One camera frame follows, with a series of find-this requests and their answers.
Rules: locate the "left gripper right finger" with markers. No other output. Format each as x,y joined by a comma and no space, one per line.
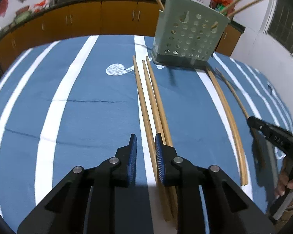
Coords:
208,191

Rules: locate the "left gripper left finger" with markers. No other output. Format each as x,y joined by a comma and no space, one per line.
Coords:
84,200

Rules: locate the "person right hand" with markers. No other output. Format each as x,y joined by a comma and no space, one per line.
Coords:
283,180

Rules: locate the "wooden chopstick middle centre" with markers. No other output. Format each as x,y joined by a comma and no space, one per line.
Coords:
256,146

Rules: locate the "wooden chopstick middle left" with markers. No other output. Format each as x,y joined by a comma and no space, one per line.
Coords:
232,123

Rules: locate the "wooden chopstick far left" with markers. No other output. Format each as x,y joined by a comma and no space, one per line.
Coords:
150,141

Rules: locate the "wooden chopstick left group inner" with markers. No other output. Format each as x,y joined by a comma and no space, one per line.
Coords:
158,97

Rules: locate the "wooden chopstick group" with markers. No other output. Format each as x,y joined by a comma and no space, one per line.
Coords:
152,102
158,97

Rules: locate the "blue white striped tablecloth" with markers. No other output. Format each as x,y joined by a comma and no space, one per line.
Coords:
75,102

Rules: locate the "right barred window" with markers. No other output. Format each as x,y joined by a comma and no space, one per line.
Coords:
281,26

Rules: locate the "green perforated utensil holder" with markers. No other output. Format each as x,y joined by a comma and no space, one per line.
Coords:
187,34

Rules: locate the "red bag with containers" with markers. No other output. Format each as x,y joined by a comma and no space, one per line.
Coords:
218,5

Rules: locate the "wooden lower cabinets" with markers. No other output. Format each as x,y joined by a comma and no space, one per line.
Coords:
131,17

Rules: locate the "stacked basins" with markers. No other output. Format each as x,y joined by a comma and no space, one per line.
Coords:
22,14

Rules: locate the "red plastic bag hanging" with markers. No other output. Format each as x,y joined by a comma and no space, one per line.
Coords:
3,7

